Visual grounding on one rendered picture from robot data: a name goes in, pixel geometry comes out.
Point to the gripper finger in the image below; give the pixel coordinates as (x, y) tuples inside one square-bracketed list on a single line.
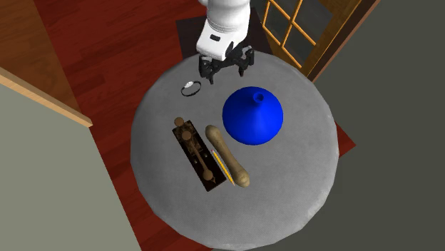
[(209, 71), (245, 61)]

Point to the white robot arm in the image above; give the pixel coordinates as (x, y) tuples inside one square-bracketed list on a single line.
[(227, 21)]

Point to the wooden door with glass panes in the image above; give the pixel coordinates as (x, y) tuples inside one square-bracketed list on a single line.
[(333, 31)]

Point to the round grey table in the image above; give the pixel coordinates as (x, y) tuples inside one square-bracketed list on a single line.
[(278, 187)]

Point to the black wristband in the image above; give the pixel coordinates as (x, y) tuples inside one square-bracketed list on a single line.
[(198, 87)]

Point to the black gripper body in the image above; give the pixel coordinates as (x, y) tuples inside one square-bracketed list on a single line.
[(232, 57)]

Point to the yellow pencil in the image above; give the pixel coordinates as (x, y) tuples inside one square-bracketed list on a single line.
[(222, 167)]

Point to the wooden rolling pin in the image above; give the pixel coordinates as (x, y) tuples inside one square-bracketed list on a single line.
[(226, 154)]

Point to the dark wooden telegraph key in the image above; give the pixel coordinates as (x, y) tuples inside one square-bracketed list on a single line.
[(198, 156)]

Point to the blue vase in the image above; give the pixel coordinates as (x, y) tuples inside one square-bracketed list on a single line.
[(252, 120)]

